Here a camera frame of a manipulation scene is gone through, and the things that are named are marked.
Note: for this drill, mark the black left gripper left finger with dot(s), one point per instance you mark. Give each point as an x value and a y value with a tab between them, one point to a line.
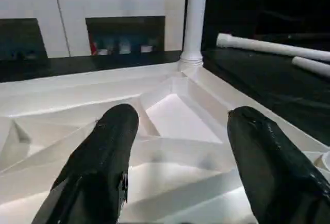
93	177

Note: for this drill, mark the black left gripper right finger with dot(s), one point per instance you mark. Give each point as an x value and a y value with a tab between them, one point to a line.
281	177

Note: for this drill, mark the white plastic table top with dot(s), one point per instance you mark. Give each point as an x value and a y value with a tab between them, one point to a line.
170	116

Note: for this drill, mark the white plastic table leg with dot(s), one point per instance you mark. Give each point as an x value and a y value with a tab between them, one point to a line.
312	65
273	46
195	18

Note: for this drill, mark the black work mat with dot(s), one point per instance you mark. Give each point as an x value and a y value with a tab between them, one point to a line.
268	90

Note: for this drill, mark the red bottle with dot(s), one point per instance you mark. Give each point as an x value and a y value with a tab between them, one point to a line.
94	49

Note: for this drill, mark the white glass door cabinet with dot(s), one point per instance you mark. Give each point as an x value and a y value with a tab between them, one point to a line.
67	7

